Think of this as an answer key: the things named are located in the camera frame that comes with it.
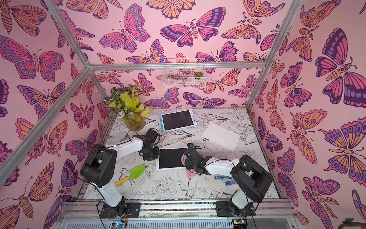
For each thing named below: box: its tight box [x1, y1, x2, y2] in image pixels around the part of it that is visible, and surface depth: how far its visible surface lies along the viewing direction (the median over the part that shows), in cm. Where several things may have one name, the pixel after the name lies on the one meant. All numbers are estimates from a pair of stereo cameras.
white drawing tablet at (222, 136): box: [201, 122, 242, 152], surface depth 105 cm
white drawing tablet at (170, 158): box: [155, 146, 188, 171], surface depth 93 cm
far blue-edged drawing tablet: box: [159, 108, 198, 134], surface depth 112 cm
